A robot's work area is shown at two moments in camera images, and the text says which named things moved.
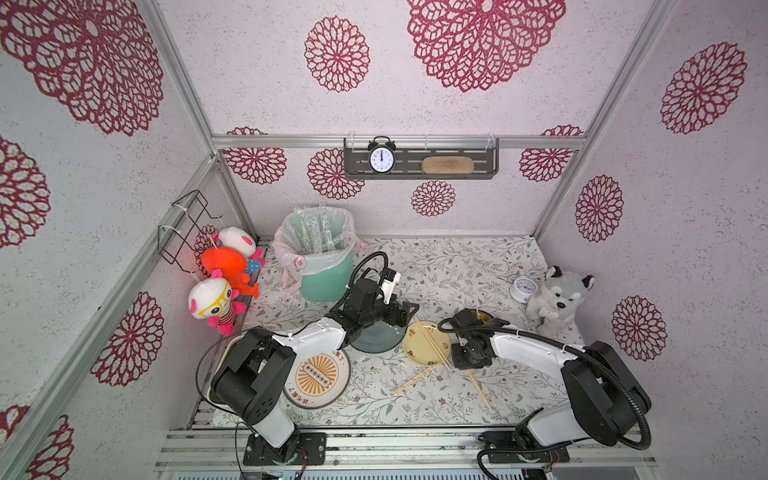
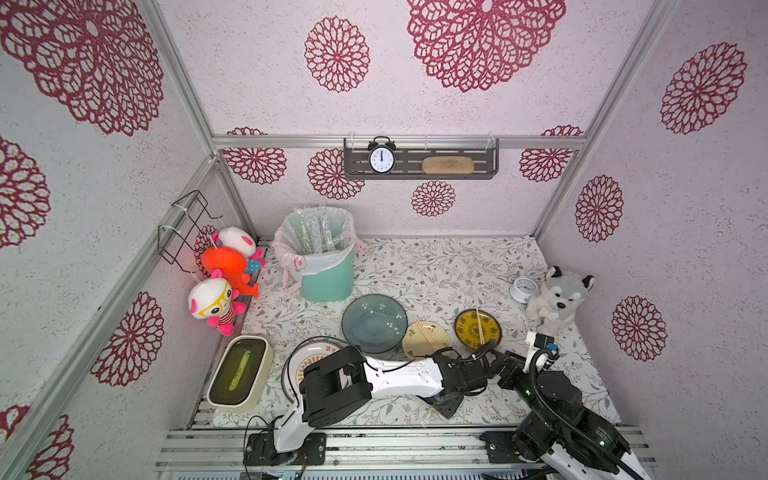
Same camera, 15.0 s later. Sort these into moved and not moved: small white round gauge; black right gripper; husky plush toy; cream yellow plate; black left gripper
Moved: black right gripper; black left gripper
Not moved: small white round gauge; cream yellow plate; husky plush toy
